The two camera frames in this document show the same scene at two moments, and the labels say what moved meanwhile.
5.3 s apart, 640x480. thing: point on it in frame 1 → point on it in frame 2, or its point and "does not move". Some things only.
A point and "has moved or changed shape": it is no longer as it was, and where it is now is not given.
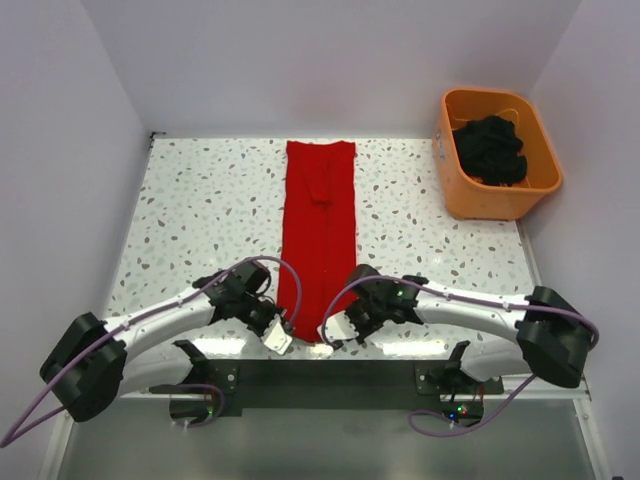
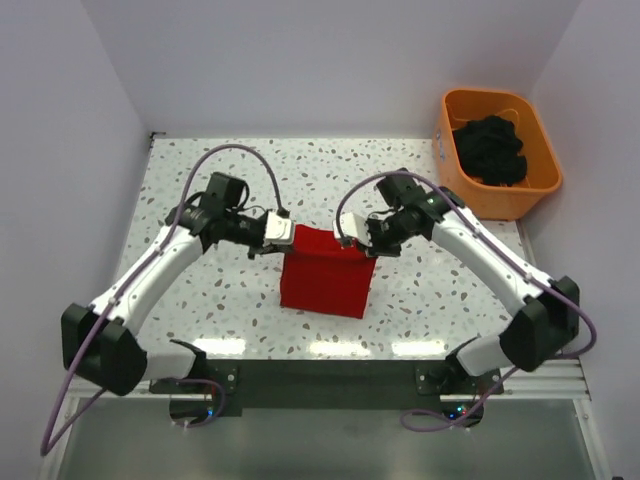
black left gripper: x=273 y=311 → x=261 y=247
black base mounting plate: x=279 y=387 does not move
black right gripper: x=362 y=332 → x=377 y=248
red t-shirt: x=320 y=242 has moved or changed shape
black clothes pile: x=489 y=149 does not move
